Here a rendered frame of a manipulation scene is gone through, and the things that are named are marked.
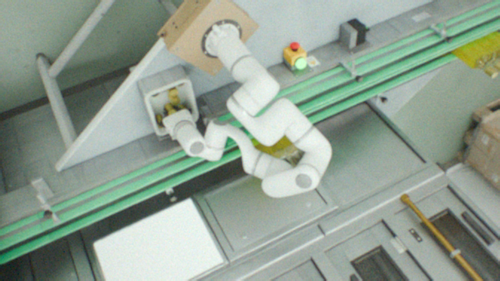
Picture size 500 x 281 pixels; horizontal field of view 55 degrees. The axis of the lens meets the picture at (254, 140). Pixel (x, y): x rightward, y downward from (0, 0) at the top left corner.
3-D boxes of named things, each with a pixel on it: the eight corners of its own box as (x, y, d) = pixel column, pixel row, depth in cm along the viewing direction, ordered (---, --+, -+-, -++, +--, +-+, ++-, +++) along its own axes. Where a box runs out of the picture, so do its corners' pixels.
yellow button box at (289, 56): (282, 61, 199) (292, 70, 194) (282, 46, 193) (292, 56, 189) (297, 55, 200) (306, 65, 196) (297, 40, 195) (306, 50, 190)
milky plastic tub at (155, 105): (150, 123, 186) (158, 137, 181) (135, 81, 169) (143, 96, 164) (191, 106, 191) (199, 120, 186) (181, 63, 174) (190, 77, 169)
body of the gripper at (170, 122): (175, 146, 169) (166, 131, 178) (201, 133, 171) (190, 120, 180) (168, 128, 164) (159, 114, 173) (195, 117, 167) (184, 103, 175)
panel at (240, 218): (91, 245, 183) (117, 324, 163) (88, 241, 181) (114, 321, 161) (293, 152, 206) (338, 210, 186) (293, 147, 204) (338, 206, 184)
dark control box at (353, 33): (338, 38, 206) (349, 49, 201) (339, 23, 200) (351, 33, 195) (353, 32, 208) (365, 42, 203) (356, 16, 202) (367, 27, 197)
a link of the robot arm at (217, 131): (259, 170, 167) (206, 147, 171) (270, 137, 162) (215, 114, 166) (251, 179, 159) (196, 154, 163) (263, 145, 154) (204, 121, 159)
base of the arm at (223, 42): (193, 37, 156) (214, 66, 148) (222, 11, 154) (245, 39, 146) (216, 59, 169) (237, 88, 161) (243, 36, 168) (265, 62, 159)
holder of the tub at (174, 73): (153, 131, 191) (160, 144, 186) (135, 80, 170) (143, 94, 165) (193, 115, 195) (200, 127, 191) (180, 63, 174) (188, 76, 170)
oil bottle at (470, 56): (443, 47, 225) (488, 82, 209) (446, 37, 221) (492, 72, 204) (452, 42, 227) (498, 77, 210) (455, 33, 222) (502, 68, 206)
